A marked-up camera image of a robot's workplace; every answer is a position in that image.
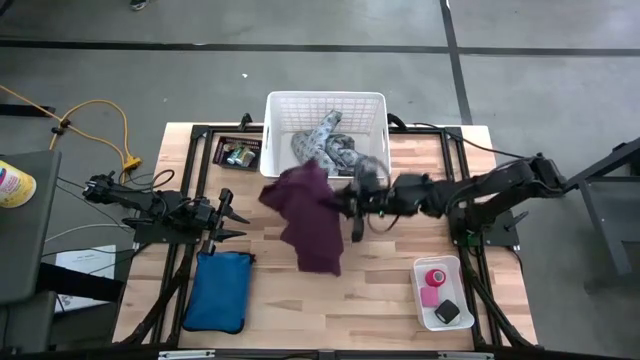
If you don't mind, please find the pink bandage roll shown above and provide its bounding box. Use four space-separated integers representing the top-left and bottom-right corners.
419 285 441 309

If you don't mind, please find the white paper sheet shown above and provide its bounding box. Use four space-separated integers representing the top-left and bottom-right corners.
53 243 118 314

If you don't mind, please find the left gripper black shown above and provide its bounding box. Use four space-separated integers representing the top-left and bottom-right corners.
197 187 251 256

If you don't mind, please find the yellow white wipes canister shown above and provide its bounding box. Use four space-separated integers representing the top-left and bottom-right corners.
0 159 38 209

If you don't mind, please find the black bandage roll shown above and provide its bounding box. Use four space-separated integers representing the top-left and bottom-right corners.
433 298 461 325

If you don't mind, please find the black metal table frame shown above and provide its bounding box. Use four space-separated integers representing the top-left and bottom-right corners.
113 122 539 351

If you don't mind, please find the purple cloth garment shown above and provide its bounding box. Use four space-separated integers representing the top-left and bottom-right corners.
257 159 347 278

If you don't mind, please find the silver metal bracket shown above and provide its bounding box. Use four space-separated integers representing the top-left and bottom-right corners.
158 349 217 360
438 351 495 360

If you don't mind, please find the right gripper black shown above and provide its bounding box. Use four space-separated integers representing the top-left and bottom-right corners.
335 168 401 244

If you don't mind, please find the yellow extension cable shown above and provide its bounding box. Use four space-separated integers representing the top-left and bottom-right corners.
0 83 144 172

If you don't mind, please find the grey side table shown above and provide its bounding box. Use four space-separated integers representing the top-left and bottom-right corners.
0 149 63 306

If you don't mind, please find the red bandage roll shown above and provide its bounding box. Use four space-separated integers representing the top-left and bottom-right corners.
424 268 448 289

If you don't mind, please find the grey patterned hospital gown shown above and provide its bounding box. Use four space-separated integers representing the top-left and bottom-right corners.
290 109 384 179

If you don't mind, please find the white plastic woven basket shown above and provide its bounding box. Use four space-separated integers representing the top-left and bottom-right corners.
259 90 393 195

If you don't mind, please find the small black mesh tray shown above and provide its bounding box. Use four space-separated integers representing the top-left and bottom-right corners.
212 135 263 172

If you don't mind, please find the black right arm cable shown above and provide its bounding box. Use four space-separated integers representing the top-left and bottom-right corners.
411 121 526 160

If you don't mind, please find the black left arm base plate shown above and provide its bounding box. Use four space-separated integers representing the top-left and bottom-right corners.
122 217 201 246

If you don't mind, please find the black floor strap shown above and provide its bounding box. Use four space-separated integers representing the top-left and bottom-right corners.
0 103 57 118

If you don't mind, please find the clear plastic bin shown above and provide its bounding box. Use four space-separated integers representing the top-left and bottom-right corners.
412 254 475 332

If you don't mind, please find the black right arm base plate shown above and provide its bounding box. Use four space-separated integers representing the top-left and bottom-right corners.
447 209 530 249

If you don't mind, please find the grey floor cable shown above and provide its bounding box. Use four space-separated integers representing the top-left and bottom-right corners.
43 222 136 245

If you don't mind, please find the blue zipper pouch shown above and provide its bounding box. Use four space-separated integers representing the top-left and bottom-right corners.
181 249 256 335

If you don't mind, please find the black metal side table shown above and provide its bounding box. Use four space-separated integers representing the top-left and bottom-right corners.
551 135 640 292

